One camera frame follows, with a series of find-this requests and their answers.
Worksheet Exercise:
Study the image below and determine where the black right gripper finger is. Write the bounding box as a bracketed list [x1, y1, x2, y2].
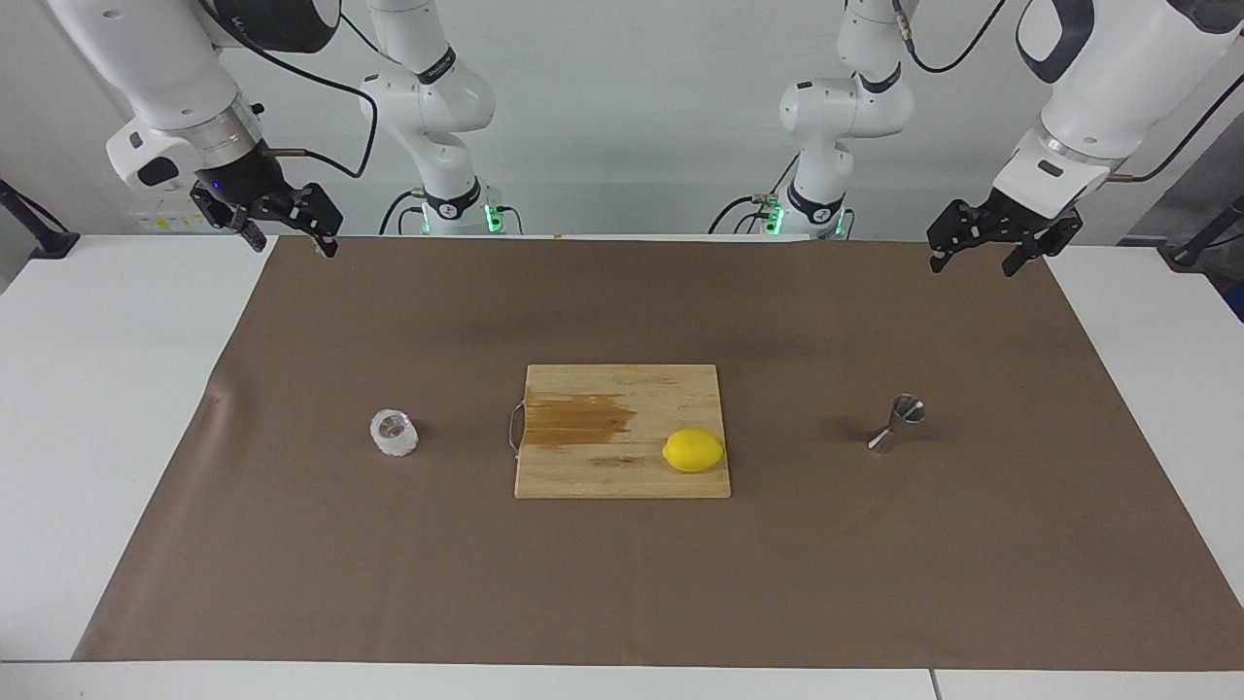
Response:
[189, 183, 269, 255]
[280, 182, 344, 260]

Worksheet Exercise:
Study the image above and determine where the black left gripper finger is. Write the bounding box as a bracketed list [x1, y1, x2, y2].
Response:
[1001, 212, 1085, 280]
[925, 198, 1004, 276]

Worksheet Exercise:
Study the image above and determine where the steel jigger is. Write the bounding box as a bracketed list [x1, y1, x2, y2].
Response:
[868, 394, 926, 455]

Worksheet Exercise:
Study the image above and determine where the yellow label sticker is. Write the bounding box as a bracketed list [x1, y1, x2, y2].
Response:
[131, 206, 210, 234]

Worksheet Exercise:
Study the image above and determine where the yellow lemon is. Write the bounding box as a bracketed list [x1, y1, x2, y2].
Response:
[662, 428, 726, 474]

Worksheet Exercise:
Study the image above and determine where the brown paper table mat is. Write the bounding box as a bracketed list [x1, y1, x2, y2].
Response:
[73, 233, 1244, 674]

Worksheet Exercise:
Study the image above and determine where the wooden cutting board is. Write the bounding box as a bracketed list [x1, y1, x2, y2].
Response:
[507, 365, 732, 500]

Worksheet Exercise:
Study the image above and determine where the black base cable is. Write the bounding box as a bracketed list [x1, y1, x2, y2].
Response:
[377, 190, 526, 236]
[708, 151, 800, 236]

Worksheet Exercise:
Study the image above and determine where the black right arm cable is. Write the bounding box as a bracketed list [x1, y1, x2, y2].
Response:
[199, 0, 380, 181]

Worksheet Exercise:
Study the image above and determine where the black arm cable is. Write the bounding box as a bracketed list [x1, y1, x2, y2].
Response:
[892, 0, 1244, 186]
[199, 0, 380, 181]

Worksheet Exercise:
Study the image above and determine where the black camera stand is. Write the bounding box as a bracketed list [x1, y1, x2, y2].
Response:
[0, 180, 81, 260]
[1161, 194, 1244, 271]

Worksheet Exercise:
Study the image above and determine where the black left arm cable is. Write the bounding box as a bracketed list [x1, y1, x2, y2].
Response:
[892, 0, 1244, 186]

